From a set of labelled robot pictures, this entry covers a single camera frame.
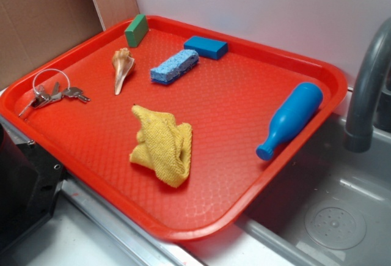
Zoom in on grey plastic sink basin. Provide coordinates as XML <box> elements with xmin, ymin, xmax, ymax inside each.
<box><xmin>183</xmin><ymin>101</ymin><xmax>390</xmax><ymax>265</ymax></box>

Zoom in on green rectangular block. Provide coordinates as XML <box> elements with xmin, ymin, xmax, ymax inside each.
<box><xmin>125</xmin><ymin>14</ymin><xmax>149</xmax><ymax>48</ymax></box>

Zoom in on red plastic tray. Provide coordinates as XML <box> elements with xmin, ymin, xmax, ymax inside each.
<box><xmin>1</xmin><ymin>16</ymin><xmax>348</xmax><ymax>242</ymax></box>

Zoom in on grey sink faucet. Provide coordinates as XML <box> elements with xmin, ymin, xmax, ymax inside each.
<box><xmin>343</xmin><ymin>18</ymin><xmax>390</xmax><ymax>153</ymax></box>

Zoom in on tan conch seashell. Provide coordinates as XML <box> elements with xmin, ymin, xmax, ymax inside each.
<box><xmin>112</xmin><ymin>48</ymin><xmax>135</xmax><ymax>95</ymax></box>

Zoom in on blue rectangular block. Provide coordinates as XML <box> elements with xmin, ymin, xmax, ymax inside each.
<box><xmin>184</xmin><ymin>36</ymin><xmax>228</xmax><ymax>60</ymax></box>

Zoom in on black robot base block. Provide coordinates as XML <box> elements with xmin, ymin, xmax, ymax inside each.
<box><xmin>1</xmin><ymin>127</ymin><xmax>65</xmax><ymax>254</ymax></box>

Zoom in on blue sponge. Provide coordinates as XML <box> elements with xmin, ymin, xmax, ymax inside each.
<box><xmin>150</xmin><ymin>50</ymin><xmax>199</xmax><ymax>85</ymax></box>

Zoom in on silver keys on ring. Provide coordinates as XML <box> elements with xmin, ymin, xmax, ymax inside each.
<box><xmin>18</xmin><ymin>68</ymin><xmax>91</xmax><ymax>117</ymax></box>

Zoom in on blue plastic bottle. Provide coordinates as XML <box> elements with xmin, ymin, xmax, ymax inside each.
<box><xmin>256</xmin><ymin>82</ymin><xmax>323</xmax><ymax>161</ymax></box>

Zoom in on yellow knitted cloth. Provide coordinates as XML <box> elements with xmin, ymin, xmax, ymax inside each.
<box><xmin>129</xmin><ymin>105</ymin><xmax>192</xmax><ymax>188</ymax></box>

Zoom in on brown cardboard panel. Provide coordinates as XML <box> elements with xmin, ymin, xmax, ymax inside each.
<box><xmin>1</xmin><ymin>0</ymin><xmax>139</xmax><ymax>89</ymax></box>

